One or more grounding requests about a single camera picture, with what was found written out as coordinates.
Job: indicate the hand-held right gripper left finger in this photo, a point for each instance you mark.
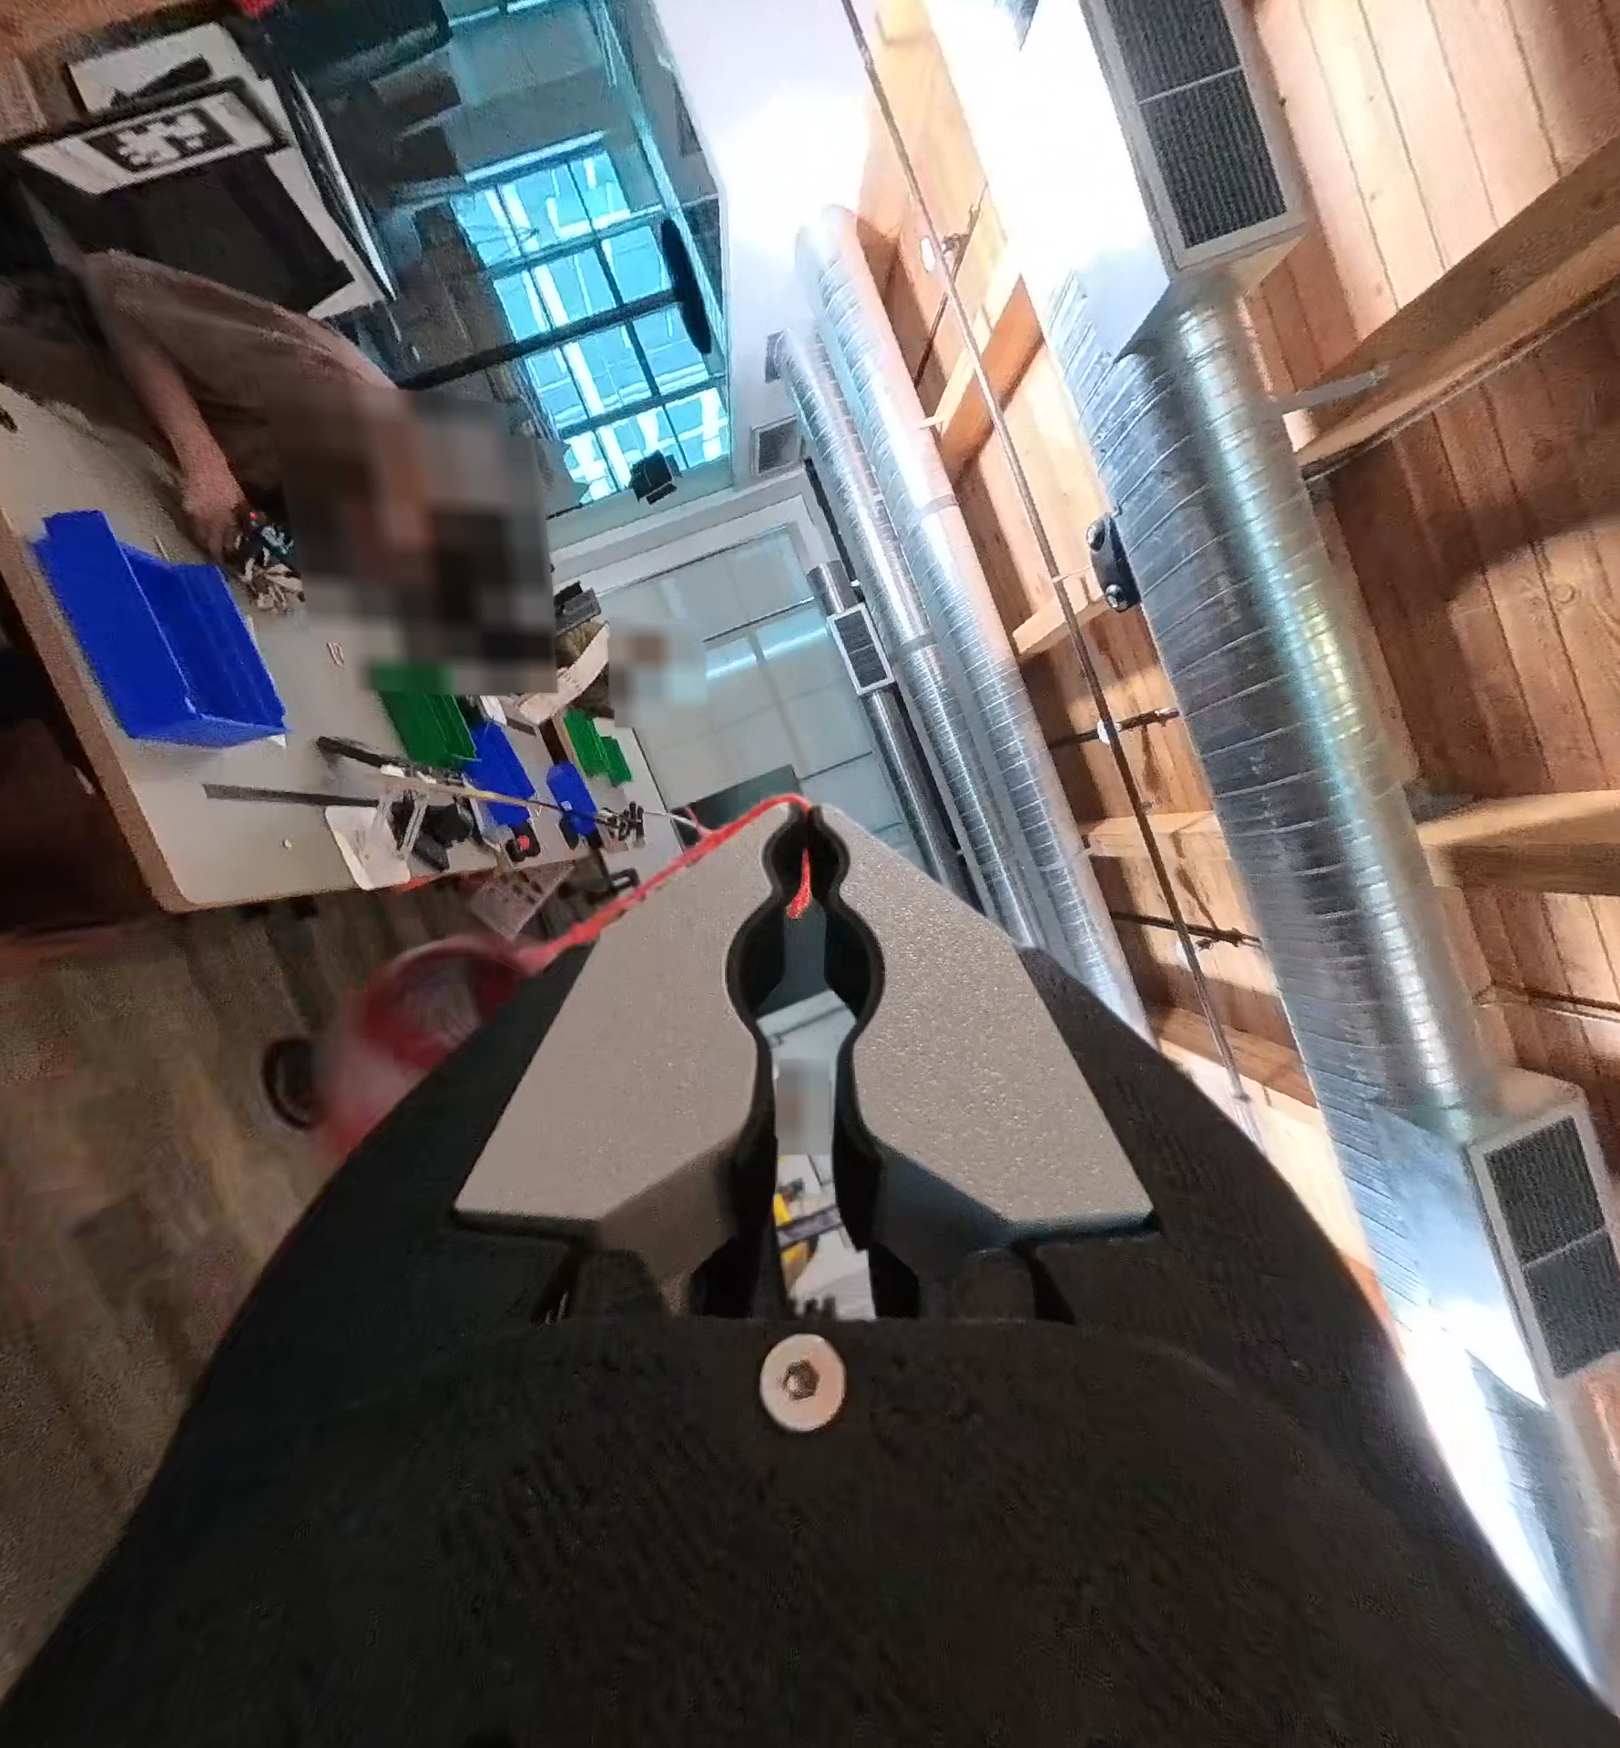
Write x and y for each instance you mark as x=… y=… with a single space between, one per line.
x=620 y=1093

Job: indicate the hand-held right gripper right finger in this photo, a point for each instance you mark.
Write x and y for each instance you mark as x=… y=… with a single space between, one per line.
x=990 y=1093

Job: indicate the red white yo-yo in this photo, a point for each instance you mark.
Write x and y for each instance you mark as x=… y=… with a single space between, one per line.
x=414 y=1033

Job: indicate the small blue parts bin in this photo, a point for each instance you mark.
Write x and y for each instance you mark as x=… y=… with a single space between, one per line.
x=573 y=802
x=505 y=765

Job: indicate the black pole base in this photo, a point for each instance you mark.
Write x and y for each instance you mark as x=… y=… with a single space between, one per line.
x=292 y=1086

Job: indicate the green parts bin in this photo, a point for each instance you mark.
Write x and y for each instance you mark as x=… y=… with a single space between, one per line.
x=429 y=716
x=598 y=743

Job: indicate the cardboard box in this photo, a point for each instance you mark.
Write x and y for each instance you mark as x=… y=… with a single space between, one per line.
x=32 y=862

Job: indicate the large blue parts bin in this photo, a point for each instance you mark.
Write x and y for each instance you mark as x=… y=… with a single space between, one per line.
x=156 y=643

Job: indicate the grey work table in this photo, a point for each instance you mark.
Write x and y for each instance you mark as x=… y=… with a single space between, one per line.
x=47 y=629

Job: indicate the black white marker sign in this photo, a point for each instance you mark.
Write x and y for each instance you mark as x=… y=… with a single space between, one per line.
x=169 y=132

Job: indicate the silver spiral air duct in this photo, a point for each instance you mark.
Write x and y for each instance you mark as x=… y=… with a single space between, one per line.
x=948 y=629

